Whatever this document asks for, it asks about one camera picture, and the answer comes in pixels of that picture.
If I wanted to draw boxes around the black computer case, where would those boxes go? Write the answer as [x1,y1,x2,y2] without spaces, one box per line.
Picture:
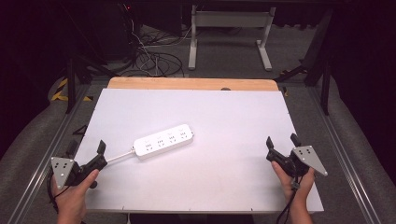
[99,1,141,62]

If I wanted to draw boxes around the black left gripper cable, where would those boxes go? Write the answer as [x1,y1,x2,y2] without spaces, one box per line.
[46,169,72,216]

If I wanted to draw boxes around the black tripod stand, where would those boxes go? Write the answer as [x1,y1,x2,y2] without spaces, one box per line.
[60,6,120,115]

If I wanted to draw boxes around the white power strip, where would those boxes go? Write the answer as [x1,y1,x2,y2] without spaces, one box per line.
[133,123,196,161]

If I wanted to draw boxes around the white power strip cable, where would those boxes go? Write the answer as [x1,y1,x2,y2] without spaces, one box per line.
[105,148,136,164]

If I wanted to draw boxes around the yellow black hazard tape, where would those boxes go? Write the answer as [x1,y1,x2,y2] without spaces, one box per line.
[50,77,94,103]

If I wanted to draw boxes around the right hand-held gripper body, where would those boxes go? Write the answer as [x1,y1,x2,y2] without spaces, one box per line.
[265,145,329,179]

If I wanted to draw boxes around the aluminium rail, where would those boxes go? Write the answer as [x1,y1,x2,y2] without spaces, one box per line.
[7,81,94,224]
[306,85,382,224]

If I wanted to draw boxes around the person's left hand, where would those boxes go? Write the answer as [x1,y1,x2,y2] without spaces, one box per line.
[50,169,101,222]

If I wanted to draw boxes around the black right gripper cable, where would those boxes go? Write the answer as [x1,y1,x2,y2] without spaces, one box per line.
[276,175,306,224]

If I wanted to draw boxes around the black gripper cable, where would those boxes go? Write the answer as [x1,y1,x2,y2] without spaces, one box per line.
[46,169,72,216]
[276,175,306,224]

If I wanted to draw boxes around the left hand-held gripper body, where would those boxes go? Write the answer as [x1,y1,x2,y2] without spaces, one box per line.
[50,151,108,190]

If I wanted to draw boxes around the black metal stand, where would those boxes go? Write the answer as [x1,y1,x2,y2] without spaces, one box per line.
[274,8,334,117]

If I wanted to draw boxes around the person's right hand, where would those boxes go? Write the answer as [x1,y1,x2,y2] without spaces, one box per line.
[271,161,316,203]

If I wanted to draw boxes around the white metal desk frame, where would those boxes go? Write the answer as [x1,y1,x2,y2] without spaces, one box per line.
[187,4,277,72]

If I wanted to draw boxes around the tangle of floor cables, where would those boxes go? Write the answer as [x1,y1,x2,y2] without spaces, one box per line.
[122,18,191,78]

